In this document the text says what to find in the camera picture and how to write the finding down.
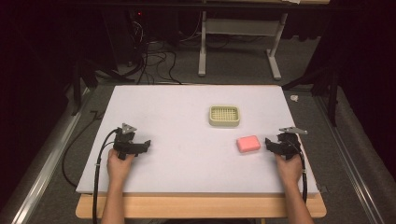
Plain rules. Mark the person's left hand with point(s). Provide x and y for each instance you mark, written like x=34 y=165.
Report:
x=119 y=166

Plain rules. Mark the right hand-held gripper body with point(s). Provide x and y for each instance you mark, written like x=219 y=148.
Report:
x=289 y=143

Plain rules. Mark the person's right hand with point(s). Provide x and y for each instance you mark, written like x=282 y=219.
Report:
x=290 y=170

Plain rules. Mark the pink sponge block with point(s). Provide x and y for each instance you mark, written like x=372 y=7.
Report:
x=248 y=144

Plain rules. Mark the white metal desk frame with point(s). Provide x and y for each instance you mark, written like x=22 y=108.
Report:
x=239 y=26

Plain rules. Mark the wooden table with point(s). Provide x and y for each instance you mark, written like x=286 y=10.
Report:
x=202 y=207

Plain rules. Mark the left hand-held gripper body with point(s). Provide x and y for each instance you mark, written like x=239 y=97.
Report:
x=124 y=142

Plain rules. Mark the small white crumpled scrap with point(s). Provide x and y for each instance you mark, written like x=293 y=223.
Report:
x=294 y=98

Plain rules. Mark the white foam mat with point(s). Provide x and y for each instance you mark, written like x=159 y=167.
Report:
x=193 y=155

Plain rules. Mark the cream soap dish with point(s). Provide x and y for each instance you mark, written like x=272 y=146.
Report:
x=224 y=115

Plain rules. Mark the black stand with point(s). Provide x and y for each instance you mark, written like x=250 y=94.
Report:
x=327 y=84

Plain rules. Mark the aluminium rail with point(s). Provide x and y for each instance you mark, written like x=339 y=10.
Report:
x=46 y=161
x=348 y=161

